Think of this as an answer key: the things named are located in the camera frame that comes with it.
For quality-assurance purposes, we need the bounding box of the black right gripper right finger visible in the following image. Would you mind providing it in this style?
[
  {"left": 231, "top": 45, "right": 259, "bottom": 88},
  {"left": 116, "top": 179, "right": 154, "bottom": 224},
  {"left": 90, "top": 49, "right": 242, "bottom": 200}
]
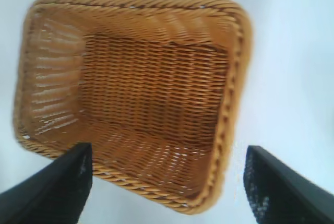
[{"left": 243, "top": 145, "right": 334, "bottom": 224}]

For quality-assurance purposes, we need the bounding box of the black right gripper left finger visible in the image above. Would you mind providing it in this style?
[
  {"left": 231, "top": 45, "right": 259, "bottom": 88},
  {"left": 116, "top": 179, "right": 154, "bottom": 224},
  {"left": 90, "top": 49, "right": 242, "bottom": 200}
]
[{"left": 0, "top": 142, "right": 94, "bottom": 224}]

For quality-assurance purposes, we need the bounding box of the woven wicker basket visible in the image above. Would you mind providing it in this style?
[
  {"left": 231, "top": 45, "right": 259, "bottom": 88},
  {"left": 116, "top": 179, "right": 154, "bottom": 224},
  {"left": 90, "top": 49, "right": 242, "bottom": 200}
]
[{"left": 11, "top": 0, "right": 254, "bottom": 216}]

